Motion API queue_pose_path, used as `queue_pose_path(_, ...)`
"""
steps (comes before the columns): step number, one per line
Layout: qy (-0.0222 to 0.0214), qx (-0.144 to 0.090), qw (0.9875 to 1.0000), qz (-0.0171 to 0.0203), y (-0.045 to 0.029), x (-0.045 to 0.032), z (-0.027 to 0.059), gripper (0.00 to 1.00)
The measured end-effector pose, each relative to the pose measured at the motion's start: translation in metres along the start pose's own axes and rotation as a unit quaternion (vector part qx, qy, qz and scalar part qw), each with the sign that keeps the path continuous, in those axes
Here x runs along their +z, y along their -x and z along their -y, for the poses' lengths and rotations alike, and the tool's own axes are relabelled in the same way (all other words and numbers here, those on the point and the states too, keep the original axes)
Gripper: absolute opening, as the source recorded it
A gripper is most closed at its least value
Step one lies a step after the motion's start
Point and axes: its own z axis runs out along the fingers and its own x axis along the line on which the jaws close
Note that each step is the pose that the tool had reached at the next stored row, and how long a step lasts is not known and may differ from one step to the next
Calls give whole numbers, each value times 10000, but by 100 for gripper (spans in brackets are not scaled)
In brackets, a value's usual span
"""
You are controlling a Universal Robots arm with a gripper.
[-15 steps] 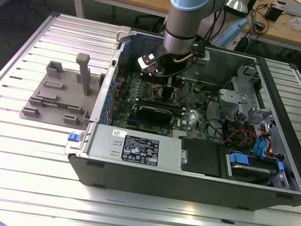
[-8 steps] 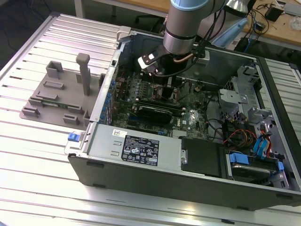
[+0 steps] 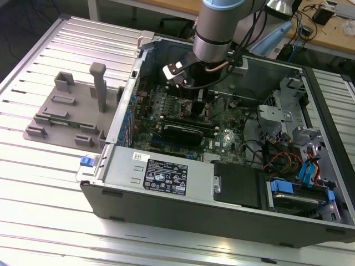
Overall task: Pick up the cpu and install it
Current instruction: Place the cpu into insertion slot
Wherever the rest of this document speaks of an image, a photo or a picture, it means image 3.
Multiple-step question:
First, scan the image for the metal socket cover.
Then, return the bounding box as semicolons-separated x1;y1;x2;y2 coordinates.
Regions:
201;104;215;122

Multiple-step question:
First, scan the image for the CPU socket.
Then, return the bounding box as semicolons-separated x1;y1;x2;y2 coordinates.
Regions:
179;99;215;123

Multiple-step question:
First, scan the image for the black installed RAM stick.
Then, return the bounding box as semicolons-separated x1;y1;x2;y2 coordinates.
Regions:
163;116;217;130

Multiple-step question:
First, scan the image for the black graphics card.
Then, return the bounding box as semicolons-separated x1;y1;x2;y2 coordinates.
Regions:
160;124;204;146

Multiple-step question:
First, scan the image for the green motherboard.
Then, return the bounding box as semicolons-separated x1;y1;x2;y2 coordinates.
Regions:
130;79;252;167

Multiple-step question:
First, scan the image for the gray case release latch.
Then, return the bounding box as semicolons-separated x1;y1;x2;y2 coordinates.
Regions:
137;30;155;51

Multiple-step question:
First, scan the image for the silver metal drive cage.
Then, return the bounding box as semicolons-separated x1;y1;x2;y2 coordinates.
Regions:
256;76;326;145

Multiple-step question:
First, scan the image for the silver power supply unit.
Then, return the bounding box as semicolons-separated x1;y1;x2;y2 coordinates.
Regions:
95;145;216;201

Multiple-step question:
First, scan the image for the black open PC case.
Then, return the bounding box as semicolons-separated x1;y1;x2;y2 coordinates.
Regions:
75;29;355;249

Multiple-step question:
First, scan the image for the gray plastic parts rack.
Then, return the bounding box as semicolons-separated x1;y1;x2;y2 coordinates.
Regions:
22;62;126;154

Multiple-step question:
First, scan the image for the black box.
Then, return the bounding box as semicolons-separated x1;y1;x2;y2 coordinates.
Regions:
312;6;333;26

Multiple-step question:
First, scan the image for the wooden desk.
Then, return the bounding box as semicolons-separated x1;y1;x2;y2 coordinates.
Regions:
287;0;355;53

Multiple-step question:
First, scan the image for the hard disk in blue carrier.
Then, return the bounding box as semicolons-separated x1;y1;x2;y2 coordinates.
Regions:
265;178;337;220

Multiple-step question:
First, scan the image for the green RAM stick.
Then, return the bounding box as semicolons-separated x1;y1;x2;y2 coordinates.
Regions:
48;117;79;127

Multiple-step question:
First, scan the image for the gray flat device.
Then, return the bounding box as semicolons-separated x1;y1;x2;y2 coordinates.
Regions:
333;3;355;19

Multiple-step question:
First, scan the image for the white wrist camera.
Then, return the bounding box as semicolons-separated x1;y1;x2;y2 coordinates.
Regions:
162;61;190;90

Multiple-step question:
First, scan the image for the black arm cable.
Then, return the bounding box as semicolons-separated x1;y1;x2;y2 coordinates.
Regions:
227;0;268;66

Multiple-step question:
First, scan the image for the white desk frame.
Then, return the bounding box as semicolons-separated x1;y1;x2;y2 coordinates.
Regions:
87;0;202;28

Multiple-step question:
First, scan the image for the red yellow wire bundle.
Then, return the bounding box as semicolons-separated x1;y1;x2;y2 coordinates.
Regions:
263;151;303;170

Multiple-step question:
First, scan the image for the blue flat wire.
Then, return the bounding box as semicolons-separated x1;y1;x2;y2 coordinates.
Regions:
298;159;320;185

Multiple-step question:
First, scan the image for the orange flat wire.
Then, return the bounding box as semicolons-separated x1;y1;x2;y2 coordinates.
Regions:
315;155;323;181

